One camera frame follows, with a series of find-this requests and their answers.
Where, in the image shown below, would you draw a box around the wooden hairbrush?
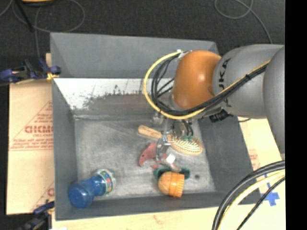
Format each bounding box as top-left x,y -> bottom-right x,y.
137,125 -> 204,156

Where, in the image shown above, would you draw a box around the blue plastic bottle with print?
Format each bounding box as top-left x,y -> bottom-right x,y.
68,168 -> 117,209

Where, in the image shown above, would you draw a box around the dark green curved thing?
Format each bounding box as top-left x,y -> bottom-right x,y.
153,167 -> 191,179

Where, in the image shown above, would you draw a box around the grey metal bin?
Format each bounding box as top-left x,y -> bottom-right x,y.
49,32 -> 261,220

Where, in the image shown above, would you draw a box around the brown cardboard board red print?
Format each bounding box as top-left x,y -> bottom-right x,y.
6,79 -> 56,216

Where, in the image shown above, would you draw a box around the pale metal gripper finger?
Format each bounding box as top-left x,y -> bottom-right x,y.
155,135 -> 172,161
151,153 -> 182,173

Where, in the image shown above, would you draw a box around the red toy fish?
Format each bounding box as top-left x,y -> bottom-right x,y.
138,141 -> 182,173

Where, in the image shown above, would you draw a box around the black cylinder on white bracket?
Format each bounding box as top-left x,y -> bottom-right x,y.
208,109 -> 232,124

